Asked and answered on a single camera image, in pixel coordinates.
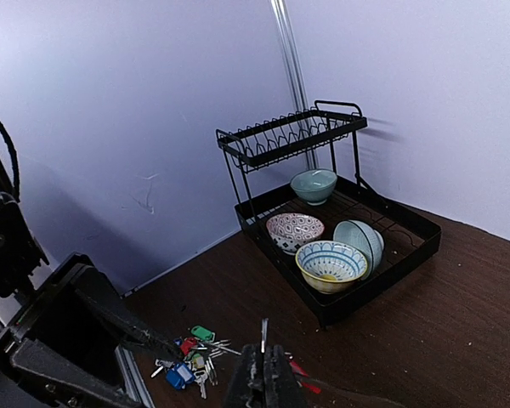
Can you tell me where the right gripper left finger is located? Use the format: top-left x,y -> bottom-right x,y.
222,344 -> 264,408

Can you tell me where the yellow key tag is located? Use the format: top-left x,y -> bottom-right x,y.
190,353 -> 205,371

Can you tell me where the celadon green bowl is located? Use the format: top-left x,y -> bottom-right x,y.
290,169 -> 337,206

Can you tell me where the green key tag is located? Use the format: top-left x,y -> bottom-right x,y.
190,325 -> 216,342

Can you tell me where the black wire dish rack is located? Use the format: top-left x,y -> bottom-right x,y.
215,99 -> 442,327

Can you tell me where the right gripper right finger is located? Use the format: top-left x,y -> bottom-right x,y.
263,345 -> 309,408

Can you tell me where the light blue bowl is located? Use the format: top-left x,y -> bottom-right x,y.
333,219 -> 385,281

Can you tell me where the left aluminium wall post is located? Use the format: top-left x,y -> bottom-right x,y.
268,0 -> 320,171

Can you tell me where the silver keys bunch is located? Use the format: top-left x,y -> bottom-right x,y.
150,337 -> 241,400

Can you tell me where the blue key tag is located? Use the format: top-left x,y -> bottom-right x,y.
166,363 -> 195,390

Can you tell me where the red patterned bowl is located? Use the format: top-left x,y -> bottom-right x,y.
266,212 -> 325,255

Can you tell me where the yellow blue patterned bowl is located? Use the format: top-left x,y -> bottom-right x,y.
295,241 -> 368,295

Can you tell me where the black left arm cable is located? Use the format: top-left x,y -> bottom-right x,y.
0,105 -> 20,201

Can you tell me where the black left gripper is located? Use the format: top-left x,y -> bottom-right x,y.
0,254 -> 183,407

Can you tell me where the red key tag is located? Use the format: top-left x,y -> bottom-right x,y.
179,337 -> 198,356
289,360 -> 321,394

